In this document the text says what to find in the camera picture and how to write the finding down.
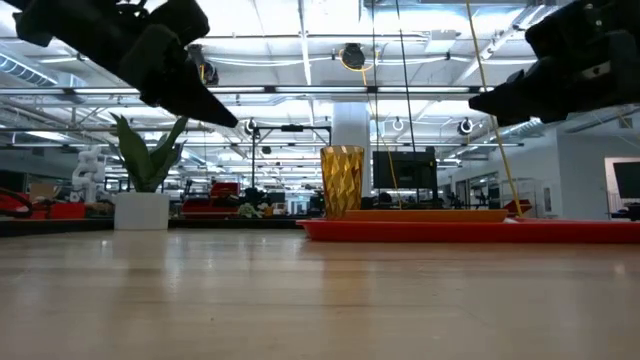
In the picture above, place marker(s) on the green artificial plant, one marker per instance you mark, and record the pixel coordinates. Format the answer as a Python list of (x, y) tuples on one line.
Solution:
[(145, 165)]

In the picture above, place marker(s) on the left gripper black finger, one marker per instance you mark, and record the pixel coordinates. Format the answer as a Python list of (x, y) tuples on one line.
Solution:
[(195, 100)]

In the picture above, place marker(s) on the black metal stand frame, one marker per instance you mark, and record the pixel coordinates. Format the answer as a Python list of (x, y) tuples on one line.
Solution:
[(292, 128)]

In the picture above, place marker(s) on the amber faceted plastic cup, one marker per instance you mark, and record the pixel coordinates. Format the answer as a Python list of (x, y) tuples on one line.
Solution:
[(342, 182)]

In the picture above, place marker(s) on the red tool cart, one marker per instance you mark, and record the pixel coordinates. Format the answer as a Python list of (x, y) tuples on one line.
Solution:
[(220, 190)]

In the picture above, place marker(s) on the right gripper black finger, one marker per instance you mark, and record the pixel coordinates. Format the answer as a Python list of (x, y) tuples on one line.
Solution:
[(515, 100)]

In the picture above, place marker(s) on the red plastic tray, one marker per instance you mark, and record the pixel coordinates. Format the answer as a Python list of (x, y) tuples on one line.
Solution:
[(450, 232)]

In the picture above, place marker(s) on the black aluminium table frame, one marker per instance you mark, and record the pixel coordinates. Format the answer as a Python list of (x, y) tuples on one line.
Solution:
[(60, 226)]

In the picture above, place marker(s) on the black screen on stand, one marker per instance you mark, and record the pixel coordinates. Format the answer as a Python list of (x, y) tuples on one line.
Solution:
[(405, 170)]

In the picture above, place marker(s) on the red workshop machine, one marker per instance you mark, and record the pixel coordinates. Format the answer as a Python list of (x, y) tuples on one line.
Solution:
[(65, 211)]

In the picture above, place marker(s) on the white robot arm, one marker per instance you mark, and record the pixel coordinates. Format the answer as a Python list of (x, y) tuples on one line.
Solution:
[(89, 172)]

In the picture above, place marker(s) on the dark wall screen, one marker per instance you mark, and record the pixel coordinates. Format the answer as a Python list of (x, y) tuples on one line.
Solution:
[(627, 180)]

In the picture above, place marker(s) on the white plant pot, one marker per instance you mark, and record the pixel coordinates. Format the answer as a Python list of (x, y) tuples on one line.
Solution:
[(142, 212)]

